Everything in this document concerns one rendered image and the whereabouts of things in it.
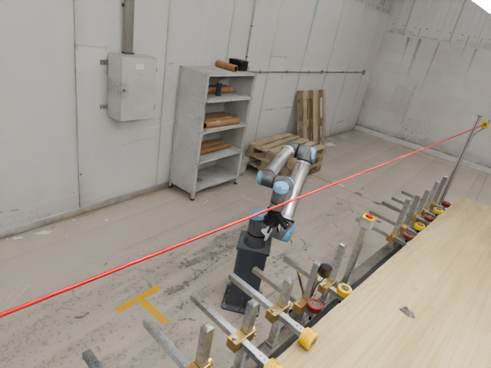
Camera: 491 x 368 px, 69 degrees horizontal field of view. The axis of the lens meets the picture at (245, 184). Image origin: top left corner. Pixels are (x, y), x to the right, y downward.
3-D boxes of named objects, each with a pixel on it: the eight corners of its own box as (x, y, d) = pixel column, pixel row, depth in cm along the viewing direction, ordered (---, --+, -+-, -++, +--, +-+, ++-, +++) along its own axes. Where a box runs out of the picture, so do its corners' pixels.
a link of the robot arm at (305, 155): (269, 236, 274) (299, 145, 280) (290, 244, 270) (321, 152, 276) (265, 235, 260) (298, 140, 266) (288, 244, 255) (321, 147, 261)
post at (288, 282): (264, 351, 181) (284, 278, 161) (268, 347, 184) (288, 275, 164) (269, 356, 179) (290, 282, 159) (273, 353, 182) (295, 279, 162)
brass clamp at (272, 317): (263, 317, 165) (265, 309, 163) (280, 304, 175) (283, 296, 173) (273, 325, 162) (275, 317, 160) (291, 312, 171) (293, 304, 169)
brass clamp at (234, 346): (224, 345, 148) (226, 336, 146) (246, 328, 157) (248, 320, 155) (234, 354, 144) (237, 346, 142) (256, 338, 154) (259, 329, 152)
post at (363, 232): (339, 283, 232) (360, 225, 214) (343, 280, 236) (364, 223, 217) (345, 288, 230) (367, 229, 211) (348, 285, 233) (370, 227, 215)
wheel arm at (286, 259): (282, 261, 223) (283, 256, 222) (285, 260, 226) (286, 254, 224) (342, 303, 198) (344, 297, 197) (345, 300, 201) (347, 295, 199)
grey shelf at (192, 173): (168, 187, 465) (179, 64, 401) (215, 172, 533) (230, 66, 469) (191, 201, 443) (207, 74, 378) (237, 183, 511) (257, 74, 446)
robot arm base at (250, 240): (241, 245, 270) (243, 234, 265) (245, 232, 287) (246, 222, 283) (265, 251, 268) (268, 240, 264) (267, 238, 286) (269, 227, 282)
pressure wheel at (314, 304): (299, 317, 186) (304, 301, 181) (307, 311, 191) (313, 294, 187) (311, 328, 181) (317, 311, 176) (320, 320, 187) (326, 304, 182)
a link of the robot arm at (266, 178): (286, 136, 277) (255, 171, 222) (301, 141, 274) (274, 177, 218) (283, 150, 283) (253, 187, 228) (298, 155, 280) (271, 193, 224)
